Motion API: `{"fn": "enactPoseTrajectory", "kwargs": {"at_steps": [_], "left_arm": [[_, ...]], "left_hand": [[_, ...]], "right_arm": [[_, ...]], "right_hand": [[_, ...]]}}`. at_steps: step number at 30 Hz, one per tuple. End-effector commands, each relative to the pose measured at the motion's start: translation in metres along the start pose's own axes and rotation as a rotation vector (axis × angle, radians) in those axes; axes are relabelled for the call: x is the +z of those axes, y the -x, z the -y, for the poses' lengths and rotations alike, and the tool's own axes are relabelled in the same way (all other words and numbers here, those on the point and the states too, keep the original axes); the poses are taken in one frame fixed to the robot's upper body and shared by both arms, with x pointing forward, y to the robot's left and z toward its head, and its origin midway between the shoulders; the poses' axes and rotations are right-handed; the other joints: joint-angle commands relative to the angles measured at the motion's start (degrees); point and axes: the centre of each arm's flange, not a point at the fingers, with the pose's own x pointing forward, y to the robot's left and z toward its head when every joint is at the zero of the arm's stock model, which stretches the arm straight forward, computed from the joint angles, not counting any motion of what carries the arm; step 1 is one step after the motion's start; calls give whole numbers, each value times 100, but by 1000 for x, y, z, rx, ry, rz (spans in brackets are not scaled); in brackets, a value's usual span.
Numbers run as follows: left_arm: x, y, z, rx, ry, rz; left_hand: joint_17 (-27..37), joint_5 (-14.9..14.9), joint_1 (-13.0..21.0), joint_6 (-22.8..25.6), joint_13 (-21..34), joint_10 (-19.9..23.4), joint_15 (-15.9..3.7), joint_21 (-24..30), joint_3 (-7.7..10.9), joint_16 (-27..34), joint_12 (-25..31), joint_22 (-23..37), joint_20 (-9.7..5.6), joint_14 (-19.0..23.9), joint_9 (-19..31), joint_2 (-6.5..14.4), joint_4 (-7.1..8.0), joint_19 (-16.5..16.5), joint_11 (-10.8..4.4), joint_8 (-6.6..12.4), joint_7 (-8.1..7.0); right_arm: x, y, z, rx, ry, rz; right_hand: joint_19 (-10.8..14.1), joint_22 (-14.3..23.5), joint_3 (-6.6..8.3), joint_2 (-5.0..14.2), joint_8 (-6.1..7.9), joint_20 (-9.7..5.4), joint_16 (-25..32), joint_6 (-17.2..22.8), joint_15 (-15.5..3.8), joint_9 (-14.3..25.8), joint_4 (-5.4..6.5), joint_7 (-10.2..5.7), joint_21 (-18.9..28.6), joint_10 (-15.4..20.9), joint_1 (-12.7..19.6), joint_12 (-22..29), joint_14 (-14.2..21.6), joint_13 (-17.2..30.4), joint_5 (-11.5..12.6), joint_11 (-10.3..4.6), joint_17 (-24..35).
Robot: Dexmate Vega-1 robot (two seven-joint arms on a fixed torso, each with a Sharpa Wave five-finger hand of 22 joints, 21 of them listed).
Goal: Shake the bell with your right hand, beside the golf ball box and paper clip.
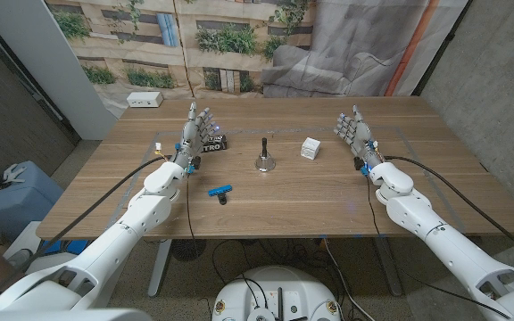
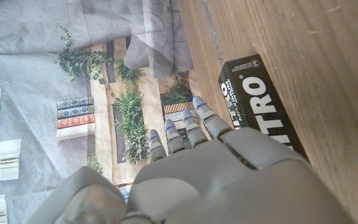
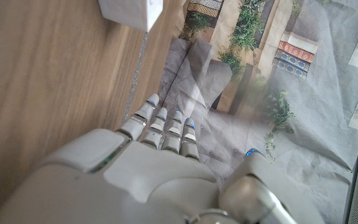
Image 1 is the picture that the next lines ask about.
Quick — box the white cube box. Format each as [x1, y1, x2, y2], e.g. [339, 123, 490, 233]
[300, 136, 321, 161]

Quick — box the white robot torso base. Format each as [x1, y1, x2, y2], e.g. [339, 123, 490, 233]
[211, 265, 342, 321]

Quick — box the white floor cable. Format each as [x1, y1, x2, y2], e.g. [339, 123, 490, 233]
[322, 238, 365, 321]

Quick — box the blue binder clip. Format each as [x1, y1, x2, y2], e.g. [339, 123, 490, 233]
[207, 184, 234, 206]

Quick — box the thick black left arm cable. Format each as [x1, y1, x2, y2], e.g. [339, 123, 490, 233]
[0, 154, 169, 304]

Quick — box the white power strip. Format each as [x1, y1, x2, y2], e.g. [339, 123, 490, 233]
[126, 91, 164, 109]

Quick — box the thin black left wrist cable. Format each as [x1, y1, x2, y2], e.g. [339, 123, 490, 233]
[185, 176, 197, 242]

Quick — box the black round floor base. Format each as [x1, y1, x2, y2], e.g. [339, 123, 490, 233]
[170, 239, 207, 262]

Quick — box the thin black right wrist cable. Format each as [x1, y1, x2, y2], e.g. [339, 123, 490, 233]
[365, 175, 513, 320]

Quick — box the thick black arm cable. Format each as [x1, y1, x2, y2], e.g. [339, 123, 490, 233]
[382, 154, 514, 263]
[0, 154, 169, 304]

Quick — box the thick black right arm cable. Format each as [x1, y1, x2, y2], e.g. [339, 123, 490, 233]
[382, 154, 514, 263]

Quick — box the white handled tool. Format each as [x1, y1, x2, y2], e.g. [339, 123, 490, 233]
[0, 162, 29, 191]

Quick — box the blue storage bin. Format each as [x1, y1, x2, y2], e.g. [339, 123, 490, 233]
[0, 160, 65, 242]

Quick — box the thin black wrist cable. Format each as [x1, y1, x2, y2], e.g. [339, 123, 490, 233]
[185, 176, 197, 242]
[365, 175, 513, 320]

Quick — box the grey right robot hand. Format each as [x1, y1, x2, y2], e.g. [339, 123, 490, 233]
[333, 104, 386, 169]

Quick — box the black golf ball box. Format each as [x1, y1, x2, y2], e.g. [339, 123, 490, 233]
[201, 135, 228, 153]

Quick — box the white connector with yellow wires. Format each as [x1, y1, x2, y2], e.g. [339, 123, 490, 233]
[153, 142, 171, 161]

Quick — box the grey table leg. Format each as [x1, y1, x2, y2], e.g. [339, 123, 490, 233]
[374, 237, 403, 298]

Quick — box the silver bell with black handle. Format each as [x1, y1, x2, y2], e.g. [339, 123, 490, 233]
[254, 137, 277, 173]

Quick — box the white table leg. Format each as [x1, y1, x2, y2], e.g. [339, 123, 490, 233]
[147, 239, 173, 299]

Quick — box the printed fabric backdrop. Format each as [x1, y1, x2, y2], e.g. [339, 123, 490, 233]
[45, 0, 470, 118]

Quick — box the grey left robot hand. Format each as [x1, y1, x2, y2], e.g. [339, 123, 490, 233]
[172, 101, 220, 169]

